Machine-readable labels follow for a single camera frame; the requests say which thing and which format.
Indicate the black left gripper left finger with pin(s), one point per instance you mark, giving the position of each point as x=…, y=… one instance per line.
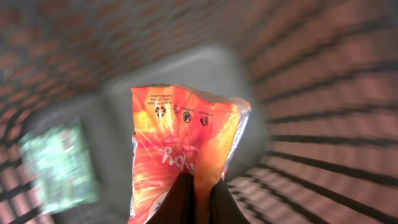
x=178, y=206

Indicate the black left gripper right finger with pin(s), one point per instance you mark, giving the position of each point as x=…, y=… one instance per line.
x=223, y=208

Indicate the orange tissue pack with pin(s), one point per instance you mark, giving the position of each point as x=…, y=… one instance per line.
x=181, y=130

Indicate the dark grey plastic basket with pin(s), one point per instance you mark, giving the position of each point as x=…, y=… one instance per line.
x=320, y=145

